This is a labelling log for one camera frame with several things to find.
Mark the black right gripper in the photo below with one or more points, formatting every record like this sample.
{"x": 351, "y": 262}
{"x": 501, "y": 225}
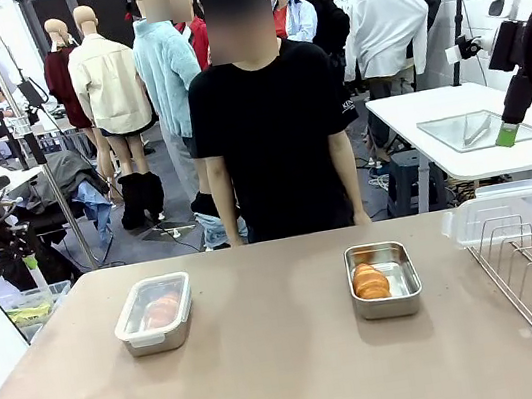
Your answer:
{"x": 507, "y": 45}

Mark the metal tongs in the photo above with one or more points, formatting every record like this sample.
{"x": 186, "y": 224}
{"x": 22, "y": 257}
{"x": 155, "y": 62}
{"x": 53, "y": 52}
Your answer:
{"x": 477, "y": 131}

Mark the silver metal baking tray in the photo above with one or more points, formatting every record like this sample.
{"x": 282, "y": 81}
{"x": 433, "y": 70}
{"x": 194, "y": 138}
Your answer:
{"x": 442, "y": 131}

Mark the clear plastic clip lid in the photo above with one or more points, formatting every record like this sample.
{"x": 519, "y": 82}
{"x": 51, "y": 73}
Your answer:
{"x": 505, "y": 209}
{"x": 133, "y": 321}

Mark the golden croissant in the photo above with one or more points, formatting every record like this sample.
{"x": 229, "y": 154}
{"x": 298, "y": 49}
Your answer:
{"x": 370, "y": 282}
{"x": 163, "y": 309}

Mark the rectangular steel container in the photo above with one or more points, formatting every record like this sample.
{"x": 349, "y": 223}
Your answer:
{"x": 402, "y": 276}
{"x": 160, "y": 345}

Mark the person's left forearm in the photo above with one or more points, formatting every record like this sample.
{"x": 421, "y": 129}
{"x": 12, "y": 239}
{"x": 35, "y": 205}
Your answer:
{"x": 345, "y": 172}

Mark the person's right forearm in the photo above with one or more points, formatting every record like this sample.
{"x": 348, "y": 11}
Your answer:
{"x": 221, "y": 191}

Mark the person's left hand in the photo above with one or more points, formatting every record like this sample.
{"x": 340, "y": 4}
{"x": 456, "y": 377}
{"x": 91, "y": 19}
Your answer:
{"x": 361, "y": 219}

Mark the person's right hand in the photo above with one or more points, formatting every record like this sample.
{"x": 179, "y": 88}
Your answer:
{"x": 236, "y": 240}

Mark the clear plastic storage bin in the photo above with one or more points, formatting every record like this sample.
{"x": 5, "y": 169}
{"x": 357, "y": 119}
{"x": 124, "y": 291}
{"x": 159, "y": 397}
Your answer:
{"x": 36, "y": 314}

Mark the silver metal pole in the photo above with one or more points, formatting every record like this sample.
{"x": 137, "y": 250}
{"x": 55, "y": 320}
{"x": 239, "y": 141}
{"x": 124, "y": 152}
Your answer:
{"x": 70, "y": 215}

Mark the white side table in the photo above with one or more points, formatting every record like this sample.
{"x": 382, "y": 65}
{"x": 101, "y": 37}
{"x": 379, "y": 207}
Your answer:
{"x": 409, "y": 111}

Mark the pile of grey clothes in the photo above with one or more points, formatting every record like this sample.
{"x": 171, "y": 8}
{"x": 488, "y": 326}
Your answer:
{"x": 70, "y": 175}

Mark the dark stool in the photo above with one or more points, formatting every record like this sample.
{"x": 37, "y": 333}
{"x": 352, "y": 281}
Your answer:
{"x": 406, "y": 177}

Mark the white shirt mannequin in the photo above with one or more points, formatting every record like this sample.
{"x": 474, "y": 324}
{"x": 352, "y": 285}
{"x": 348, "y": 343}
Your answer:
{"x": 386, "y": 28}

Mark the light stand with black box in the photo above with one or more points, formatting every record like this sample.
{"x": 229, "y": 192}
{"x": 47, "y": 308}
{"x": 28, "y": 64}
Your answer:
{"x": 30, "y": 92}

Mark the maroon sweater mannequin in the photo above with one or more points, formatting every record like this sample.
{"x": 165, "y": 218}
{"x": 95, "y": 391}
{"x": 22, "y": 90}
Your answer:
{"x": 60, "y": 80}

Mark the black coat mannequin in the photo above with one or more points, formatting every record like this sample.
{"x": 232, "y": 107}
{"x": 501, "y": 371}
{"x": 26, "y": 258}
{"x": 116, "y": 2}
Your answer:
{"x": 335, "y": 26}

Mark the cream jacket mannequin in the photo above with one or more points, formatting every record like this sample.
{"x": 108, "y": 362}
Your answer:
{"x": 108, "y": 82}

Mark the person in black t-shirt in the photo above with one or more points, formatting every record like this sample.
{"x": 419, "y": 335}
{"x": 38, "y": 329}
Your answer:
{"x": 275, "y": 132}

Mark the teal fleece mannequin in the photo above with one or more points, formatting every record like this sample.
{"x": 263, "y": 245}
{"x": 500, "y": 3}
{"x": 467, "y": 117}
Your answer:
{"x": 167, "y": 73}

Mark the red jacket mannequin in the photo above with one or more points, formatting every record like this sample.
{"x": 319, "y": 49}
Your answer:
{"x": 199, "y": 38}

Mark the black tripod by wall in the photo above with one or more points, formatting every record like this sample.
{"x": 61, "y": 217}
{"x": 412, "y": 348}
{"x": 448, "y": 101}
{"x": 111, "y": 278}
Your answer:
{"x": 459, "y": 12}

